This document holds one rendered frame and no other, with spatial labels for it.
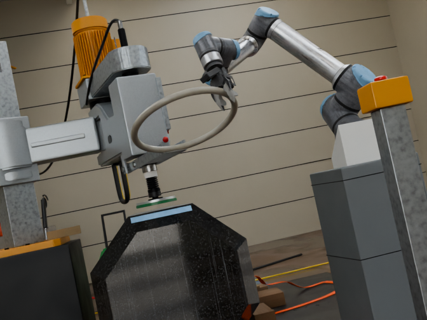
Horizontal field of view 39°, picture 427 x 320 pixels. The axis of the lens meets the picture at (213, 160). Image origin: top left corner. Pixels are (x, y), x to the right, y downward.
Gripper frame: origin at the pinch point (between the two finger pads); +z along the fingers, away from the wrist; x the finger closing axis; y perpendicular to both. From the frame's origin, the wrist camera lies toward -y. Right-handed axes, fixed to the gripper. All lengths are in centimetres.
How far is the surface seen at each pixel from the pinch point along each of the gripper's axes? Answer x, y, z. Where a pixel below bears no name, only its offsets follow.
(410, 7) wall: 37, 647, -333
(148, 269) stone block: 90, 20, 34
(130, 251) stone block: 92, 13, 24
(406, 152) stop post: -62, -19, 64
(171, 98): 10.3, -20.8, -5.6
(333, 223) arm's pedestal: 15, 73, 46
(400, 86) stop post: -71, -22, 47
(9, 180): 163, 4, -57
